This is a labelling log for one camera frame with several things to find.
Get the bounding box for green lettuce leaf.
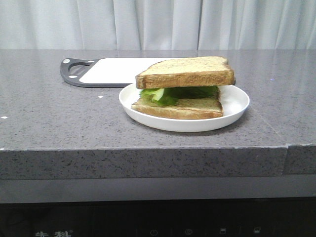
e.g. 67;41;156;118
140;86;220;106

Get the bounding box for bread slice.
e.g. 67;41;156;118
135;56;235;89
131;88;224;120

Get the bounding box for black appliance front panel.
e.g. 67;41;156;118
0;197;316;237

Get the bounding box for grey white curtain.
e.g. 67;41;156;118
0;0;316;50

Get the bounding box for white cutting board grey rim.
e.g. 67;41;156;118
60;57;237;88

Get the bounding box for white round plate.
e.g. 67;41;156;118
119;83;250;132

